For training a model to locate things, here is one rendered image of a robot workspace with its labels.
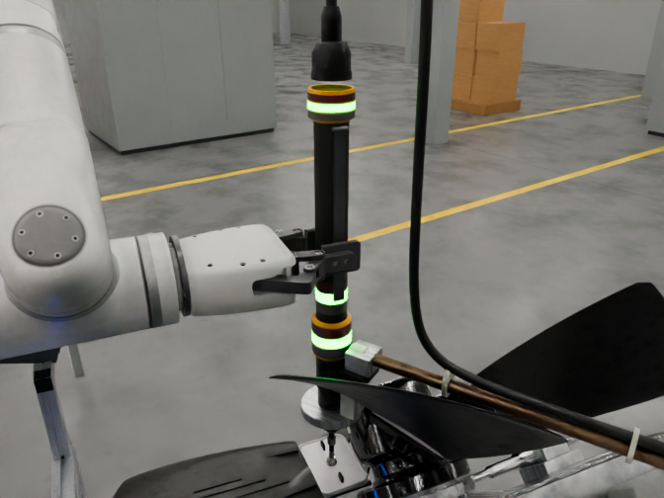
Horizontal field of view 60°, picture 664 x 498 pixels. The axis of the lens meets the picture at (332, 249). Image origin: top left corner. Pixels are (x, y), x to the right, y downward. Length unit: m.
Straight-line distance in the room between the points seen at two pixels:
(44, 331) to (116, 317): 0.05
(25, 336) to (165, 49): 6.35
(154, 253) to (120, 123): 6.23
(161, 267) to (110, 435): 2.21
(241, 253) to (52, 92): 0.23
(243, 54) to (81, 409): 5.14
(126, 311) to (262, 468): 0.31
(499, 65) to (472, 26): 0.69
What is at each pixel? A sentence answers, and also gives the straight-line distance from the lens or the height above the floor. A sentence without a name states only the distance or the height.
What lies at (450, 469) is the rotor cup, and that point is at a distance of 0.73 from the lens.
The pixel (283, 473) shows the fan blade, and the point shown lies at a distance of 0.73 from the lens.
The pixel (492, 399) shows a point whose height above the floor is 1.36.
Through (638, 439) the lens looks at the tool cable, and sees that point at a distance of 0.56.
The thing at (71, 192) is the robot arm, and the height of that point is 1.58.
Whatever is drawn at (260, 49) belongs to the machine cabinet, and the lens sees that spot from 7.28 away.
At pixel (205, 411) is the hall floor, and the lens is 2.70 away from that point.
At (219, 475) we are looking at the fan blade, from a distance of 0.74.
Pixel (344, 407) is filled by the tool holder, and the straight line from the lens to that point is 0.66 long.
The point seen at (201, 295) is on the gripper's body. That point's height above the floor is 1.47.
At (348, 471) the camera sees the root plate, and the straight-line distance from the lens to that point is 0.74.
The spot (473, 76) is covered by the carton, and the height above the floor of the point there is 0.50.
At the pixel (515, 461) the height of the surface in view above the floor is 1.10.
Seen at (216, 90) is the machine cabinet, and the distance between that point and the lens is 7.07.
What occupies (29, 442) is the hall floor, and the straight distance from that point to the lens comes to 2.79.
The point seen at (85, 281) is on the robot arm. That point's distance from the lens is 0.44.
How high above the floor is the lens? 1.72
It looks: 25 degrees down
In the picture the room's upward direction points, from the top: straight up
